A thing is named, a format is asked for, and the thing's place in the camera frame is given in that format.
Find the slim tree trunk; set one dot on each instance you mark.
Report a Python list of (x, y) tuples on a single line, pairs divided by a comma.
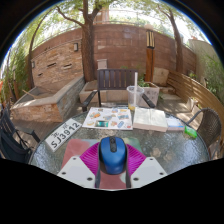
[(178, 50)]

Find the black folding chair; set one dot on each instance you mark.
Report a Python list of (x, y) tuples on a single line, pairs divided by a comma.
[(10, 140)]

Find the dark wall lamp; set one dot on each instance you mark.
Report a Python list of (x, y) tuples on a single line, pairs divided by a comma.
[(75, 47), (33, 64)]

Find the wooden garden lamp post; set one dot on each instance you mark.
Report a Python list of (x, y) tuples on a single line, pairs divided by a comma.
[(149, 56)]

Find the open white book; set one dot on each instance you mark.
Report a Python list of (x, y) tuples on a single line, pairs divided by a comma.
[(150, 119)]

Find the floral print mouse pad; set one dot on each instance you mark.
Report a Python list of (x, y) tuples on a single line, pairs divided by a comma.
[(75, 148)]

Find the large tree trunk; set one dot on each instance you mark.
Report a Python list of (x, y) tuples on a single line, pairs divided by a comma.
[(88, 50)]

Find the brown wicker chair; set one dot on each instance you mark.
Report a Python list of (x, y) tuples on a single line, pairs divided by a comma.
[(210, 128)]

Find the pale stone block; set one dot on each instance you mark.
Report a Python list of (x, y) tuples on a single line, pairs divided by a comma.
[(161, 76)]

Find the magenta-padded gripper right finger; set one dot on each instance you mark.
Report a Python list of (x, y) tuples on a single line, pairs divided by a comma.
[(148, 170)]

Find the colourful picture sheet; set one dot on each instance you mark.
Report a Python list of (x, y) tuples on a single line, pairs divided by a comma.
[(108, 118)]

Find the raised stone garden bed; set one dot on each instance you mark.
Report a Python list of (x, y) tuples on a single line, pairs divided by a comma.
[(43, 106)]

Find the clear plastic cup with straw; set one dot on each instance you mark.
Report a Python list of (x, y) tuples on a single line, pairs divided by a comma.
[(135, 96)]

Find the beige wall utility box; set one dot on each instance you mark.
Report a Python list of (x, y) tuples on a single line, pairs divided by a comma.
[(102, 64)]

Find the white license plate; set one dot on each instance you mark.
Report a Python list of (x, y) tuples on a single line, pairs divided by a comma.
[(62, 135)]

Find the blue and black computer mouse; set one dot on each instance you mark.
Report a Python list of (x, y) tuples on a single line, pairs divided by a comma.
[(113, 155)]

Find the dark slatted wooden chair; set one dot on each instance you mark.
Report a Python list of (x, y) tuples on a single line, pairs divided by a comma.
[(115, 79)]

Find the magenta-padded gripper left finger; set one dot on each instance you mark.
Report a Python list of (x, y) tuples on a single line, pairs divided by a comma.
[(75, 170)]

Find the white square planter box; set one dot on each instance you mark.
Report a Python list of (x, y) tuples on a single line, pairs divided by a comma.
[(151, 93)]

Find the curved wooden slat bench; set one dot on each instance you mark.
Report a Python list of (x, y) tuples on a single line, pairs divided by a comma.
[(196, 91)]

